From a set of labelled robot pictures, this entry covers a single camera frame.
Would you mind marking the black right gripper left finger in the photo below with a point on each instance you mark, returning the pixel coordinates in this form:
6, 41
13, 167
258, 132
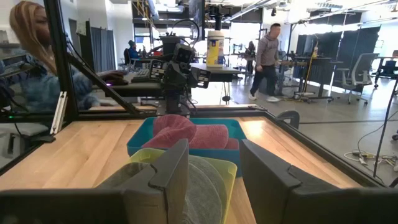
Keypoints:
168, 193

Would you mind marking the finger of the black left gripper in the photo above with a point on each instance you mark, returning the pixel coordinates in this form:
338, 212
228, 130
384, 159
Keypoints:
158, 70
201, 78

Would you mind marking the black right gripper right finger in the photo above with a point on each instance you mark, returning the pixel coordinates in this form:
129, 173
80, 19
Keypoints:
267, 186

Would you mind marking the maroon knit hat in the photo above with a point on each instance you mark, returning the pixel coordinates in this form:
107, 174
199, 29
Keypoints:
172, 130
210, 137

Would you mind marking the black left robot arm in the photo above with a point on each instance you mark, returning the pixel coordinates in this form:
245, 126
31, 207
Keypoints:
174, 102

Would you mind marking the black desk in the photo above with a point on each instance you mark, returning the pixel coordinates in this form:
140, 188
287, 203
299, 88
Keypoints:
217, 74

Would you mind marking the black keyboard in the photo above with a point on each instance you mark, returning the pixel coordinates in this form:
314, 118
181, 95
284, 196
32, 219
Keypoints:
141, 75

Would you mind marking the white wipes canister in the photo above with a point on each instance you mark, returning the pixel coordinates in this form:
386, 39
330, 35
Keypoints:
215, 49

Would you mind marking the person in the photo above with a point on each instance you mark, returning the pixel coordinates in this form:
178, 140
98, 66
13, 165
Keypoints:
267, 53
133, 49
250, 56
34, 74

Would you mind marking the translucent yellow plastic bin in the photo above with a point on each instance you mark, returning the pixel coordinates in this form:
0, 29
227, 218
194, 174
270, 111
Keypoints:
230, 174

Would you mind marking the dark maroon cloth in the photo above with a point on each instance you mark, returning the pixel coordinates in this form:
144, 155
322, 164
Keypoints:
113, 77

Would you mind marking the grey curtain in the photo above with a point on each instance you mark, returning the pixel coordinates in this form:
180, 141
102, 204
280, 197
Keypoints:
102, 49

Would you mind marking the blue plastic bin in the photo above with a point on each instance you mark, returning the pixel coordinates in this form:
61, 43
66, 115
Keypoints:
217, 154

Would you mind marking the grey table clamp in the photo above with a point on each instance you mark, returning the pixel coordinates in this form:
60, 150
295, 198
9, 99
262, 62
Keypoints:
287, 115

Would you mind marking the black work table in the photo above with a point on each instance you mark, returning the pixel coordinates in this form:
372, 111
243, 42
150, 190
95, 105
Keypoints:
311, 59

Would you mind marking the thin black pole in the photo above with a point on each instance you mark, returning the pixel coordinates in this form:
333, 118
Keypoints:
384, 130

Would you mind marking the white office chair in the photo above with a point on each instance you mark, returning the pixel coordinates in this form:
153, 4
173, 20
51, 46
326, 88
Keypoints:
357, 74

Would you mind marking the black curtain panels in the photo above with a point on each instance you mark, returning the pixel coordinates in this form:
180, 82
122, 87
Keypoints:
348, 43

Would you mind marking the dark office chair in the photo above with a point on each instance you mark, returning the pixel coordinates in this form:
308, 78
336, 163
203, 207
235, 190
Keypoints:
388, 68

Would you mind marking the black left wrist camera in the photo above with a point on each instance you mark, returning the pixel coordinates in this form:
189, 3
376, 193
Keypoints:
183, 54

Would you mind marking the black table edge rail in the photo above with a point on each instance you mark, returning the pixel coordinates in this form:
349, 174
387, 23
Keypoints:
224, 112

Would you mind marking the black diagonal frame brace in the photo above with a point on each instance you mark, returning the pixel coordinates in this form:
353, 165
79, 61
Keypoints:
102, 84

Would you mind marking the black frame post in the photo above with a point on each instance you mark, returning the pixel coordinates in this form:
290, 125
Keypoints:
59, 46

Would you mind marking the white metal bracket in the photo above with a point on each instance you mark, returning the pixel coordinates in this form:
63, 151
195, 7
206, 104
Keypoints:
59, 112

